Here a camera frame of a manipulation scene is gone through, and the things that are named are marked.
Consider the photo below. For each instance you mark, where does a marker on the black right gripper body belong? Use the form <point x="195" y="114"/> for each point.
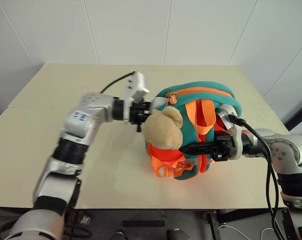
<point x="226" y="148"/>

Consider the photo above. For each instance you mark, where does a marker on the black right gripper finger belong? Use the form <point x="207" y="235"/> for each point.
<point x="198" y="148"/>

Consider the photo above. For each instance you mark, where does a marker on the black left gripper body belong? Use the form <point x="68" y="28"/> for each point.
<point x="138" y="112"/>

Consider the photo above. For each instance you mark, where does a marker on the orange and teal backpack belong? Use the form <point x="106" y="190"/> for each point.
<point x="190" y="100"/>

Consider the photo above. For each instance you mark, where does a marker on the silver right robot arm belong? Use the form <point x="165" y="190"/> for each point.
<point x="283" y="150"/>

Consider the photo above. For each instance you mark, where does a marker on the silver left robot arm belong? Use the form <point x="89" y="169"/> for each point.
<point x="75" y="120"/>

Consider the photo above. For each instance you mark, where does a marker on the beige plush toy charm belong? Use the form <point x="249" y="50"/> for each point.
<point x="163" y="132"/>

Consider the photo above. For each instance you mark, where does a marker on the dark metal table leg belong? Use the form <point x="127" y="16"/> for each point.
<point x="212" y="225"/>

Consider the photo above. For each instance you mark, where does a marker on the dark rounded shape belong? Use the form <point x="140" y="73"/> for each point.
<point x="177" y="234"/>
<point x="118" y="235"/>

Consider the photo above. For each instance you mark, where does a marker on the clear plastic connector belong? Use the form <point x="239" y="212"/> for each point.
<point x="84" y="218"/>

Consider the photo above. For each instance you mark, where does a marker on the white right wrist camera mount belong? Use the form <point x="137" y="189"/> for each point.
<point x="237" y="135"/>

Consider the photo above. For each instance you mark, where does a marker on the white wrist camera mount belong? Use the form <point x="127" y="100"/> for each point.
<point x="137" y="82"/>
<point x="237" y="135"/>

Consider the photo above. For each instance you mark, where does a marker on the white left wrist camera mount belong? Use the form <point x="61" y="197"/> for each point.
<point x="137" y="82"/>

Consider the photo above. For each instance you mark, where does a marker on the black furniture frame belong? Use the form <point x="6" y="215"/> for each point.
<point x="301" y="117"/>

